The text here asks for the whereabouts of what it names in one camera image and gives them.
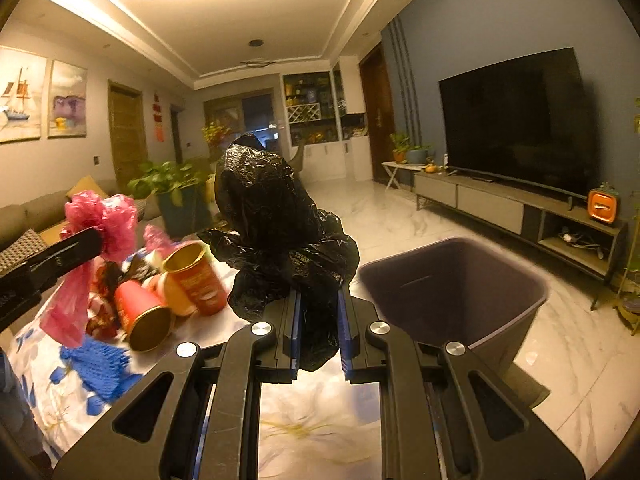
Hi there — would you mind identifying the large black television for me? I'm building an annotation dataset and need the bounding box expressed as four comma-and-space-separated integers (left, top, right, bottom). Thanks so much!
438, 48, 600, 198

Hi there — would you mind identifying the small white side table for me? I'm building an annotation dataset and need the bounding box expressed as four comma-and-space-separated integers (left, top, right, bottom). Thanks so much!
380, 160, 428, 191

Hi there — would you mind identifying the dark grey trash bin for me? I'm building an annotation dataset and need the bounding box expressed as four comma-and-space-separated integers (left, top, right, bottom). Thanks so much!
358, 237, 548, 376

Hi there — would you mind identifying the display shelf cabinet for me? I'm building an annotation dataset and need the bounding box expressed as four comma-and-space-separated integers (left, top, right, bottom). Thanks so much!
283, 72, 338, 148

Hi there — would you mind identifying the houndstooth patterned cushion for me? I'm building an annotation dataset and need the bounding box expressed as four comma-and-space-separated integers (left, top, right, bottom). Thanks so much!
0, 229, 47, 273

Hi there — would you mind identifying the black plastic trash bag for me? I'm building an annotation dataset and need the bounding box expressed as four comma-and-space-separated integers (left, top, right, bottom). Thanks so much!
198, 134, 359, 372

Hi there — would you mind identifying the potted green plant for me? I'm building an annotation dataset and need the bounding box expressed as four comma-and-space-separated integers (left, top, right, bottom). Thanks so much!
128, 162, 213, 240

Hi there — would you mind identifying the sailboat painting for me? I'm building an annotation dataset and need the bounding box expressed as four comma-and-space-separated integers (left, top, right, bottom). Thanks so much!
0, 46, 47, 143

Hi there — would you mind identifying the purple abstract painting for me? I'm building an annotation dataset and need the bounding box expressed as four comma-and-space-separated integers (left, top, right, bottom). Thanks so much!
48, 60, 88, 138

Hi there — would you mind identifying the blue foam net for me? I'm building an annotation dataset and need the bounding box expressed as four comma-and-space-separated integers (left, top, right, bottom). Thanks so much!
49, 336, 142, 416

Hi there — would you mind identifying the red cylindrical can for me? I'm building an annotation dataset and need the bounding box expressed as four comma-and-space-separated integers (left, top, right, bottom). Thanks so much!
114, 281, 174, 352

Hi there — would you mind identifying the wooden door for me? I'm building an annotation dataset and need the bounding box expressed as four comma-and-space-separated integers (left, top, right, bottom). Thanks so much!
107, 80, 149, 192

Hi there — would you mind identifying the orange paper cup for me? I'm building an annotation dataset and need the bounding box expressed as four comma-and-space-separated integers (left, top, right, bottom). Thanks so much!
163, 242, 227, 316

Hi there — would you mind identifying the pink plastic bag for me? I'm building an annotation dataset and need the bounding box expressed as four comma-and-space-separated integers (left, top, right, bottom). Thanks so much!
40, 190, 138, 348

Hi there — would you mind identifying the dark entrance door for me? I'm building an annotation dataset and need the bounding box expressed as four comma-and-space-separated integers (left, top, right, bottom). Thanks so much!
359, 44, 395, 184

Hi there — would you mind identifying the orange retro speaker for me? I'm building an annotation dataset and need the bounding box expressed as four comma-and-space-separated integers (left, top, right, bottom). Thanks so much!
587, 182, 620, 224

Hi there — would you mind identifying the grey tv cabinet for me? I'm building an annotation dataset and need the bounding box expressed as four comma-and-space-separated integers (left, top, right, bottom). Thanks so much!
414, 171, 628, 310

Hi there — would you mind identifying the yellow cushion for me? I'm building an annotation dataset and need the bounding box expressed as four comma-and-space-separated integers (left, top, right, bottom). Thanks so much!
66, 176, 108, 202

